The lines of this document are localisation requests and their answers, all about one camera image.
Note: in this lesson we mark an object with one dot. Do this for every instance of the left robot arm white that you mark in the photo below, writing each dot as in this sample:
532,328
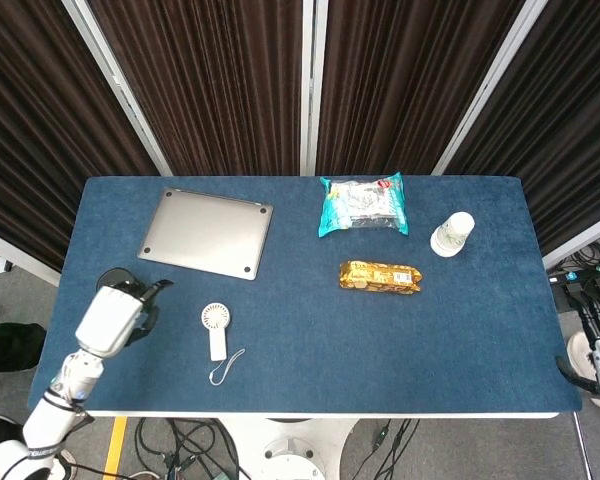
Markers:
45,415

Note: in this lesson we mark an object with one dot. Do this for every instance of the dark brown curtain panel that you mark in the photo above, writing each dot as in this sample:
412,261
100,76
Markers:
570,125
215,85
405,85
40,125

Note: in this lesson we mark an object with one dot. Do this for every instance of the white partition post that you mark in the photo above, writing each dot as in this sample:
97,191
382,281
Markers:
313,75
485,90
120,95

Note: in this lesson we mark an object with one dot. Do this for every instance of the blue tablecloth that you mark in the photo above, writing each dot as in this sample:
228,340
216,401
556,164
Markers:
330,350

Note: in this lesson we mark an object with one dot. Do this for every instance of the grey closed laptop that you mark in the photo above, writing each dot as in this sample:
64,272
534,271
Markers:
205,230

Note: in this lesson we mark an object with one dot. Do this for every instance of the teal snack bag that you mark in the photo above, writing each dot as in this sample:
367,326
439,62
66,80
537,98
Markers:
362,205

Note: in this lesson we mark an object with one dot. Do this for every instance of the white partition base rail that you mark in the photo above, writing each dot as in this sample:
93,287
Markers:
15,252
585,237

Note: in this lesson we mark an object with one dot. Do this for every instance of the gold biscuit pack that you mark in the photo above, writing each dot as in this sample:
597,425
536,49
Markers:
380,276

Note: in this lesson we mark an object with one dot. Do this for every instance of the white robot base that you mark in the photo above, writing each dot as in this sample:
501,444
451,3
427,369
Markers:
290,450

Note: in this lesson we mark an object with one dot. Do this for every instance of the white rounded object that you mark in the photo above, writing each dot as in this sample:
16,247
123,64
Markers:
579,350

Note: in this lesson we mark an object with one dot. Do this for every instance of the yellow floor tape strip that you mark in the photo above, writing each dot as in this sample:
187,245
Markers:
115,445

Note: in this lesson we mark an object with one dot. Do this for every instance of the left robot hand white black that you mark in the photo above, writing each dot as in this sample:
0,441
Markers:
110,315

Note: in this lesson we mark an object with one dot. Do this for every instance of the black mesh pen holder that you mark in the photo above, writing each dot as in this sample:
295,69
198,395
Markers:
112,276

